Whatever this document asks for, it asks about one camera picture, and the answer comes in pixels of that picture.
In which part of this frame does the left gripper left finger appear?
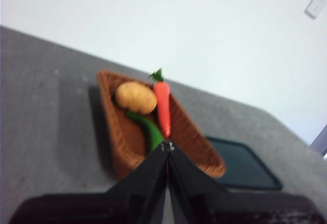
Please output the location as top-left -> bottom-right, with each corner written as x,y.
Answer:
7,142 -> 169,224

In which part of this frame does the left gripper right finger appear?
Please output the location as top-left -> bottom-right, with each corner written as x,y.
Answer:
167,143 -> 327,224

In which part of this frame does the green pepper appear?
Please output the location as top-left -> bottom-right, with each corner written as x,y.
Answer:
125,110 -> 164,153

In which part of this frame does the black flat tray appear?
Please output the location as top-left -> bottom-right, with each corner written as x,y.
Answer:
204,136 -> 284,191

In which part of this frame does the brown wicker basket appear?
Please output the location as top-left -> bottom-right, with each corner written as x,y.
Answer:
96,70 -> 227,181

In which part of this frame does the orange carrot with green leaves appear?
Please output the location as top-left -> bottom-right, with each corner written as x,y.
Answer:
148,68 -> 171,137

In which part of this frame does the yellow-brown potato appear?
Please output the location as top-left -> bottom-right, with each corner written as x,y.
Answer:
114,81 -> 157,114

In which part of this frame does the white wall socket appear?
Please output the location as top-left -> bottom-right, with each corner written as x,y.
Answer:
304,0 -> 325,19

